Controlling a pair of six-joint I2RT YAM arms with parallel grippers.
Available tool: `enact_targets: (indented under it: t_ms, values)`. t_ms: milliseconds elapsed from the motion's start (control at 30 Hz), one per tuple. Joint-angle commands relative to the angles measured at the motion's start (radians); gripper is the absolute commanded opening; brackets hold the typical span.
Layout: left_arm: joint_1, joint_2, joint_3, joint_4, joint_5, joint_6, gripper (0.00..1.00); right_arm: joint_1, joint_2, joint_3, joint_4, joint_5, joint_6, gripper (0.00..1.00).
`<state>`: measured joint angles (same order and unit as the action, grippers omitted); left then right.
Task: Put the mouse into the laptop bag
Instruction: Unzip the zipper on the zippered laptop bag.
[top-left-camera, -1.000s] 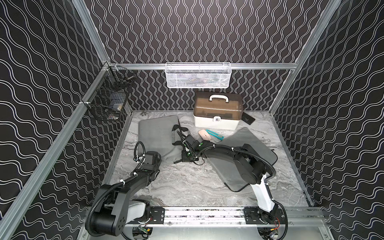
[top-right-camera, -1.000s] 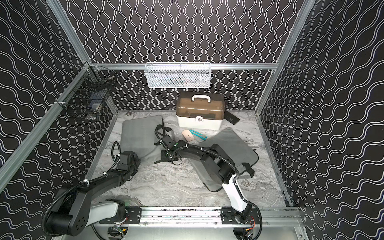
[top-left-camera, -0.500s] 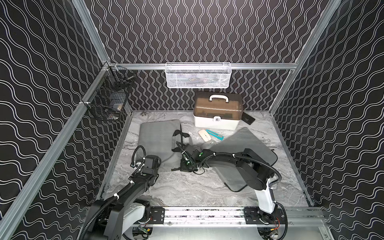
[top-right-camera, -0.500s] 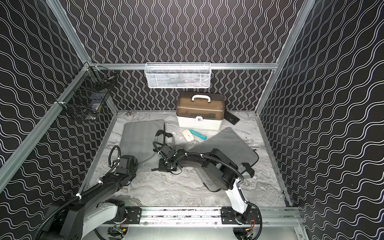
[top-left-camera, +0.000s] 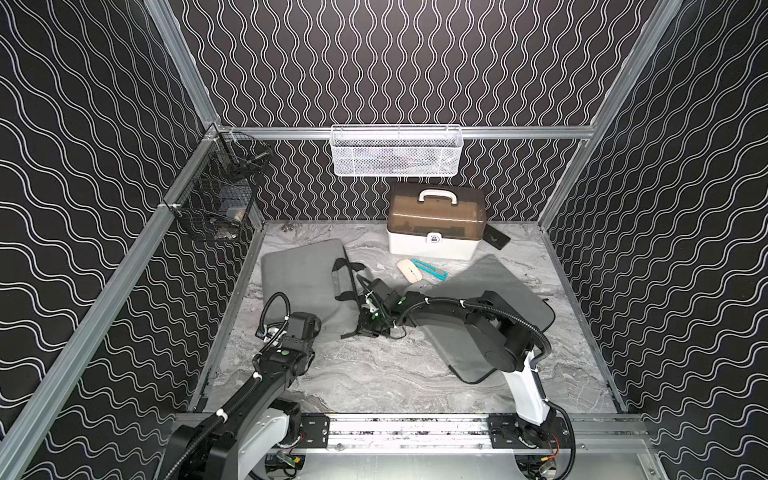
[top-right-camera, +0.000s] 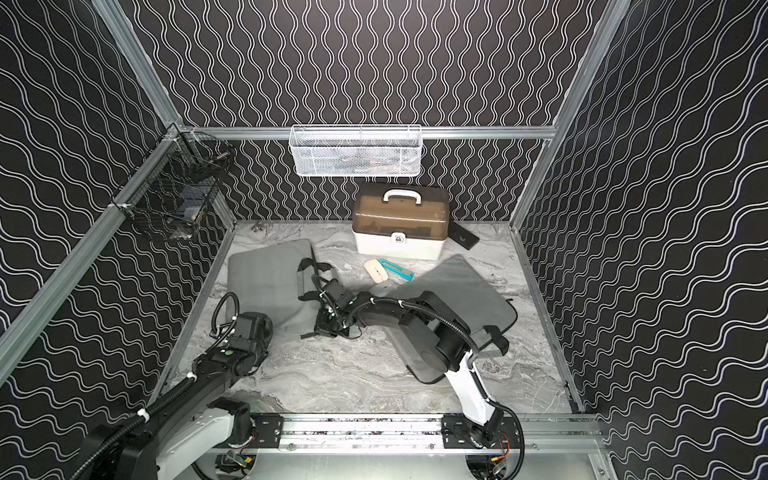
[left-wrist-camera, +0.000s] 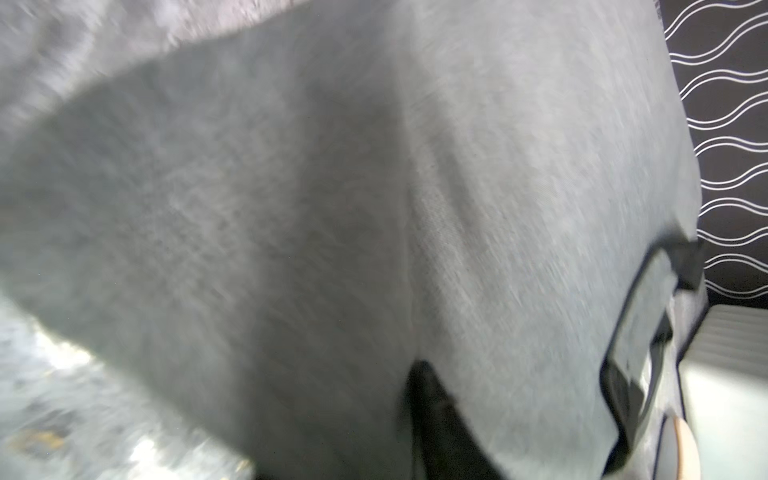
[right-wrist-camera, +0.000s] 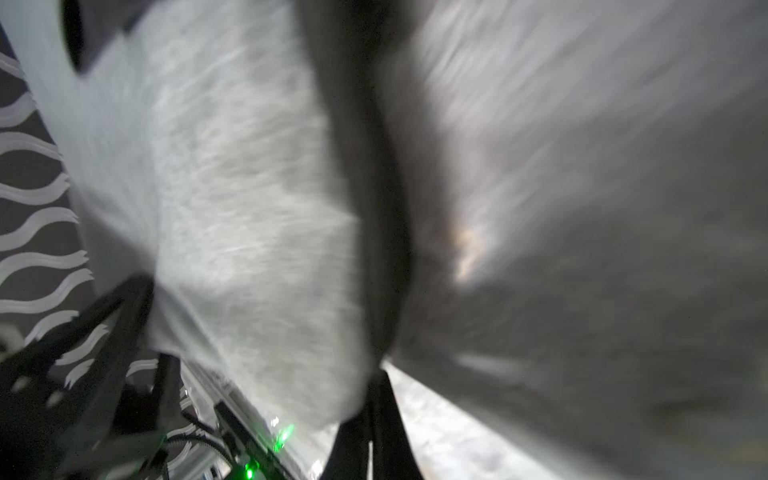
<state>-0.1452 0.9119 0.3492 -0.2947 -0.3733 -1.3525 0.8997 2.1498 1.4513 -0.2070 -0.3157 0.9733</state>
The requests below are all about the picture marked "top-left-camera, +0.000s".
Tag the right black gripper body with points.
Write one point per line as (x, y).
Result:
(375, 320)

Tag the black wire wall basket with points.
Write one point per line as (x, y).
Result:
(217, 205)

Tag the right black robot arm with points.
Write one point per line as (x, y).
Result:
(535, 414)

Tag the black flat pouch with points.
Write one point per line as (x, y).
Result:
(496, 238)

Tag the pink computer mouse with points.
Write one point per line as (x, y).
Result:
(409, 270)

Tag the teal flat tool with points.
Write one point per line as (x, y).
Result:
(430, 269)

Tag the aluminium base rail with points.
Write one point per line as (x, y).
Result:
(447, 433)

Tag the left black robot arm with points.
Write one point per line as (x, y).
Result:
(232, 441)

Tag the grey laptop bag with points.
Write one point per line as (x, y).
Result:
(319, 279)
(475, 327)

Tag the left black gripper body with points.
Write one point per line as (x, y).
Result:
(303, 327)

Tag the white mesh wall basket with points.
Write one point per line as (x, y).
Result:
(396, 150)

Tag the brown lid storage box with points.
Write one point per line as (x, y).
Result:
(435, 221)

